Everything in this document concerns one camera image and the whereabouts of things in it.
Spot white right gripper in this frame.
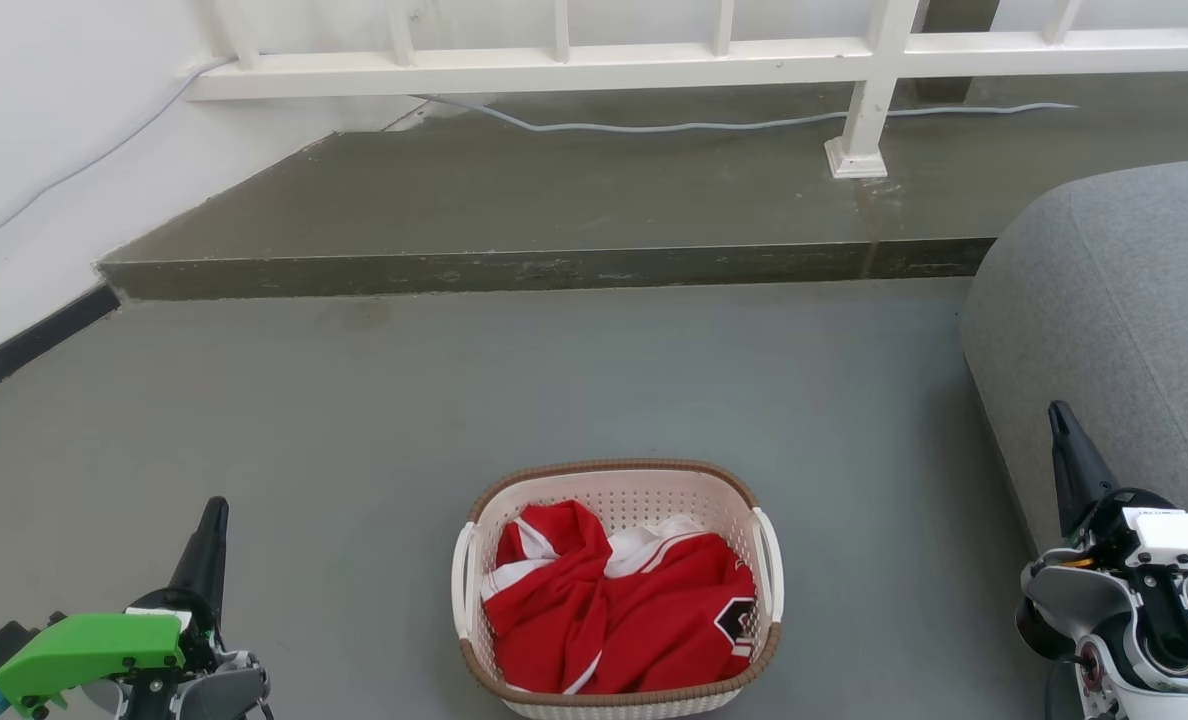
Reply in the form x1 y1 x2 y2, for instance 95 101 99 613
1047 400 1188 591

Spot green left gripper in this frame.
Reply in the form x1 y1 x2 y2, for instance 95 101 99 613
0 496 230 717

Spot white laundry basket brown rim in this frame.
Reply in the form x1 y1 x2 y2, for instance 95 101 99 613
451 458 785 720

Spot grey fabric sofa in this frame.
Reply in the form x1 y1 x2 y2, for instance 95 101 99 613
960 158 1188 561

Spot black baseboard strip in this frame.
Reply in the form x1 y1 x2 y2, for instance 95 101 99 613
0 283 122 411

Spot red and white jersey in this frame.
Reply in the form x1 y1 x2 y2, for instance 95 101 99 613
481 500 760 696

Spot raised concrete step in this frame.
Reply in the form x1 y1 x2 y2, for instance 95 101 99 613
97 75 1188 301

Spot white metal railing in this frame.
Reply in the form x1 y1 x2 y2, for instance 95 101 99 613
186 0 1188 180

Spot light grey cable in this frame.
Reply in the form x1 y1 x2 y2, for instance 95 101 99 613
0 55 1080 263

